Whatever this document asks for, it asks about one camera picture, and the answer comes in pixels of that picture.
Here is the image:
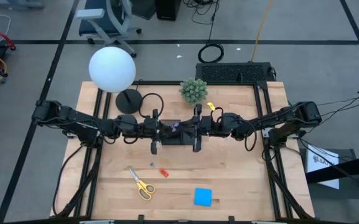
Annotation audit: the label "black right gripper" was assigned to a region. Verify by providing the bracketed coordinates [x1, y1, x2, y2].
[179, 104, 213, 153]

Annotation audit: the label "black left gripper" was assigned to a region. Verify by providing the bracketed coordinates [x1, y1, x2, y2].
[135, 108, 174, 156]

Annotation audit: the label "yellow-handled scissors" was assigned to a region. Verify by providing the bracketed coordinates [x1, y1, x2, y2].
[127, 165, 157, 202]

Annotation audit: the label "blue sticky note pad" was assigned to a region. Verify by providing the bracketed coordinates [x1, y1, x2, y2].
[193, 187, 213, 207]

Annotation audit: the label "black mesh desk organizer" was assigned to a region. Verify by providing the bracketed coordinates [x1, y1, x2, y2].
[160, 119, 195, 146]

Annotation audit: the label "grey blue office chair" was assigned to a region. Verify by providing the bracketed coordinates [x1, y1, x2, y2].
[75, 0, 142, 58]

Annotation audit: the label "green artificial potted plant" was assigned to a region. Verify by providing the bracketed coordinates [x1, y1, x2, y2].
[179, 77, 209, 106]

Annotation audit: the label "white globe table lamp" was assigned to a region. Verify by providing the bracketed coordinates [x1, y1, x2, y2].
[88, 46, 144, 114]

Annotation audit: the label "black tower box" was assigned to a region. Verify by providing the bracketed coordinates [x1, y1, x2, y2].
[154, 0, 182, 22]

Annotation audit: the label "white paper sign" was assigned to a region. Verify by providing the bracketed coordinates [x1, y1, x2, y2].
[306, 144, 340, 190]

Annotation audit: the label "black neighbouring rig bars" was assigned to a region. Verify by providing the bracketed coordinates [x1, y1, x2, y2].
[305, 152, 359, 188]

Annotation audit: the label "grey side stand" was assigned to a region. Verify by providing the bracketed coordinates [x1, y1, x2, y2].
[299, 147, 359, 202]

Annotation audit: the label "grey floor base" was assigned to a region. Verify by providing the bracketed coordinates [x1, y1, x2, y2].
[0, 0, 45, 10]

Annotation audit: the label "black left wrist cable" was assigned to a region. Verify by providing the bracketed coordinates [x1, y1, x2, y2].
[138, 92, 165, 119]

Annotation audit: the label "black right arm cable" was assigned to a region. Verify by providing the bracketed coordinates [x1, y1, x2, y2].
[243, 120, 258, 152]

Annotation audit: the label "black aluminium table frame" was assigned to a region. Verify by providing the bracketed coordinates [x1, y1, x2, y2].
[50, 80, 315, 224]

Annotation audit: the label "coiled black floor cable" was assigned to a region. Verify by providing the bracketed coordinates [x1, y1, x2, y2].
[184, 0, 225, 64]

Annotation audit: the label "yellow hanging cable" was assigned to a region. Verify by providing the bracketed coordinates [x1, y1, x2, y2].
[249, 0, 274, 63]

